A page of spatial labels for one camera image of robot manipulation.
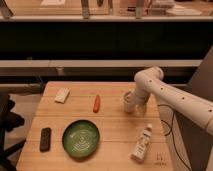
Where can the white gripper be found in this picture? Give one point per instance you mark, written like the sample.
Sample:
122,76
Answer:
138,97

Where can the white ceramic cup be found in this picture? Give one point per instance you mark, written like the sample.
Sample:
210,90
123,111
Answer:
129,102

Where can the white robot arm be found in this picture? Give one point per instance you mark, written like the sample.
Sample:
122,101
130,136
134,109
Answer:
149,81

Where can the orange carrot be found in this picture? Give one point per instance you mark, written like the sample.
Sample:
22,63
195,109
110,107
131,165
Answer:
97,103

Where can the white squeeze bottle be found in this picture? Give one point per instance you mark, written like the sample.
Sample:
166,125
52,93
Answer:
142,144

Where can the green round plate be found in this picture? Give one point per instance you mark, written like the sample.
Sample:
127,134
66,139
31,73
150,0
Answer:
81,139

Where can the white rectangular sponge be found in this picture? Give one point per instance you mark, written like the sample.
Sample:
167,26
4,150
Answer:
62,95

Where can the black remote control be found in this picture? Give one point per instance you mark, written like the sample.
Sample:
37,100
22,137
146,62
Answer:
45,139

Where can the black office chair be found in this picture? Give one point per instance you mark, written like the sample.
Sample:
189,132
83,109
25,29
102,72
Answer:
8,121

